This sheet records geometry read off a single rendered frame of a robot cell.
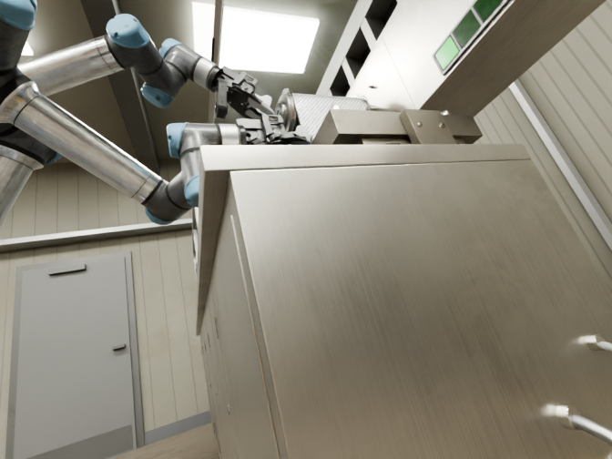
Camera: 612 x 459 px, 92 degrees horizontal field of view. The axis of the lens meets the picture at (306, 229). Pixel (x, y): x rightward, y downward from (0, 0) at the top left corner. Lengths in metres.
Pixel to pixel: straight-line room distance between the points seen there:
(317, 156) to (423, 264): 0.22
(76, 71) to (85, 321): 3.56
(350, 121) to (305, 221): 0.29
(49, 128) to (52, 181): 4.37
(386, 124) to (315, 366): 0.49
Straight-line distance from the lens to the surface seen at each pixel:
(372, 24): 1.24
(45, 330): 4.39
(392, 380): 0.39
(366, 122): 0.63
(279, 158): 0.42
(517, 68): 1.05
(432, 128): 0.70
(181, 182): 0.68
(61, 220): 4.79
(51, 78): 0.97
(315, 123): 0.87
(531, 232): 0.66
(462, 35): 0.89
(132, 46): 0.89
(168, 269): 4.26
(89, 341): 4.23
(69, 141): 0.73
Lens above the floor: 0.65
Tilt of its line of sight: 19 degrees up
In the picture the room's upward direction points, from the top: 16 degrees counter-clockwise
